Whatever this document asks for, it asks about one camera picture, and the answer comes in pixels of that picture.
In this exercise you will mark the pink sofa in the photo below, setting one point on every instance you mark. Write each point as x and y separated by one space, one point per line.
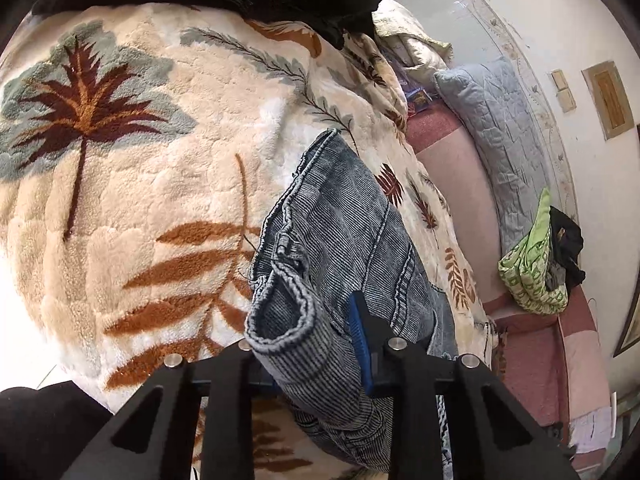
530 360

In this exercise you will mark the leaf print fleece blanket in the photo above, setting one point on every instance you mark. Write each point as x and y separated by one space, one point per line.
150 160

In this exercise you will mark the black clothes pile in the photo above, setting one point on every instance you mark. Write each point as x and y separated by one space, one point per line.
567 240

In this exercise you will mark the grey crumpled cloth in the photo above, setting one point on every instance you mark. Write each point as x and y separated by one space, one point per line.
555 277

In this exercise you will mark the green patterned blanket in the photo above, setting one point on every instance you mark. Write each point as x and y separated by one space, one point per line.
530 270

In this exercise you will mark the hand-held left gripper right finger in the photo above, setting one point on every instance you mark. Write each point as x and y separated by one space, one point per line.
361 335

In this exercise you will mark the cream crumpled cloth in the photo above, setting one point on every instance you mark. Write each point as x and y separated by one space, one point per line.
415 45

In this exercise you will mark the pale lilac cloth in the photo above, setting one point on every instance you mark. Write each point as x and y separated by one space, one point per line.
595 427

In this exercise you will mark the dark picture frame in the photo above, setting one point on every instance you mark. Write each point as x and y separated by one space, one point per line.
631 325

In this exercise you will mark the grey quilted pillow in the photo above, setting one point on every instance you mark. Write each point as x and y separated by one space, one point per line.
500 135

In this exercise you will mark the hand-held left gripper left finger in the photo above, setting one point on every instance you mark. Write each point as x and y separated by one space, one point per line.
235 375

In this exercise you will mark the grey washed denim pants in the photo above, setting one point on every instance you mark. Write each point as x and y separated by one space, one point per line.
340 220

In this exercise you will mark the framed wall panel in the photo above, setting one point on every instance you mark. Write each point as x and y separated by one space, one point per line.
607 100

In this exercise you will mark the beige wall switch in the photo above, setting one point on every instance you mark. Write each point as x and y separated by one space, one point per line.
566 101
560 80

